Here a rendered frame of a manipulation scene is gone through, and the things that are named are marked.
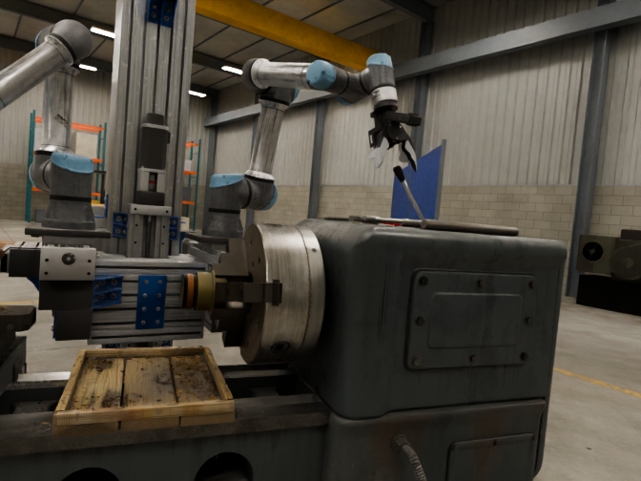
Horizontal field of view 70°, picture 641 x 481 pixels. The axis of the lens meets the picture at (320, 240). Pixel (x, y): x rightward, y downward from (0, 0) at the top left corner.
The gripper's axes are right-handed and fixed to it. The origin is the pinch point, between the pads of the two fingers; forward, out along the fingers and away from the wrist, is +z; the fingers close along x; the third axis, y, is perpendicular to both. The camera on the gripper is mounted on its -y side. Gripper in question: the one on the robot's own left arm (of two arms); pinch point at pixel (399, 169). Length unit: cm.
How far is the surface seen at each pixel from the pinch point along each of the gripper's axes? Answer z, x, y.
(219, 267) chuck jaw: 25, 53, 6
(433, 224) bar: 21.0, 15.9, -23.7
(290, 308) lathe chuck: 35, 46, -11
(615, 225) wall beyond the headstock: -54, -937, 342
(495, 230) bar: 22.8, -2.2, -26.0
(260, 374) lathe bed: 51, 42, 15
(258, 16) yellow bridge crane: -708, -444, 859
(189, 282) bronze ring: 28, 61, 4
